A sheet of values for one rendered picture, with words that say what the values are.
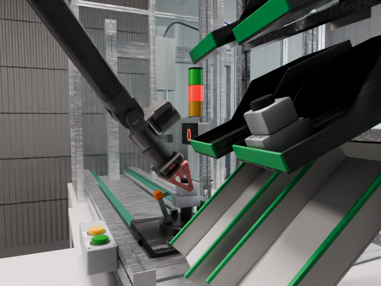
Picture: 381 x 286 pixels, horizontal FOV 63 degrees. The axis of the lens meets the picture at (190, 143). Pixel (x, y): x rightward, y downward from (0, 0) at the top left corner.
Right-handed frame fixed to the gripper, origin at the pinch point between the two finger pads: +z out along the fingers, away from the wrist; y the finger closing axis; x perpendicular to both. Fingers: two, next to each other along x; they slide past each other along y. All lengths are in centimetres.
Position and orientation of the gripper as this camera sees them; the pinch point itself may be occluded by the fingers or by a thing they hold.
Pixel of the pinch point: (186, 186)
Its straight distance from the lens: 80.4
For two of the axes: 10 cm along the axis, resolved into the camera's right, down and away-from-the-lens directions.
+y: -4.1, -0.4, 9.1
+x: -6.9, 6.6, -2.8
